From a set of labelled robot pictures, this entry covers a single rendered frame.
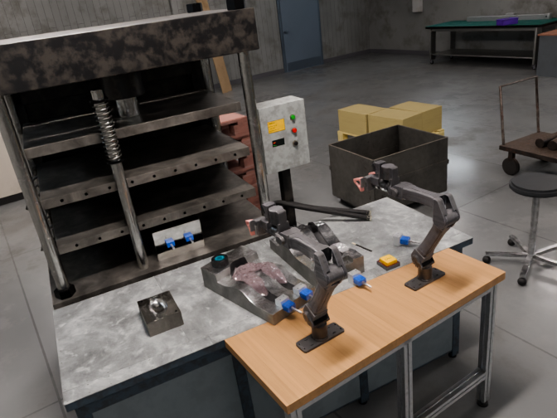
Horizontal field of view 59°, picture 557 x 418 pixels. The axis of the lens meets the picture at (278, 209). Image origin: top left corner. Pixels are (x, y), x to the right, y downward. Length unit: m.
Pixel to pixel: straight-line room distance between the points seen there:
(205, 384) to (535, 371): 1.82
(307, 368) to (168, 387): 0.62
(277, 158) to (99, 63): 1.14
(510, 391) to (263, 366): 1.53
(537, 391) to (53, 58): 2.85
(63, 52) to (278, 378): 1.62
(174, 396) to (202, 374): 0.14
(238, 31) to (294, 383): 1.66
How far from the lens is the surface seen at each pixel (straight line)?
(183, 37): 2.49
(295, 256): 2.39
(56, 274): 2.69
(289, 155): 2.98
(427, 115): 6.60
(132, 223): 2.65
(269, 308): 2.11
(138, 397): 2.18
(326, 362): 1.91
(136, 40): 2.44
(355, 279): 2.27
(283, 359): 1.94
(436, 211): 2.06
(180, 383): 2.20
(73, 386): 2.12
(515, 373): 3.12
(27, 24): 11.52
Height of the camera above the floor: 2.07
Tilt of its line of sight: 24 degrees down
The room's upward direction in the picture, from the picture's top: 8 degrees counter-clockwise
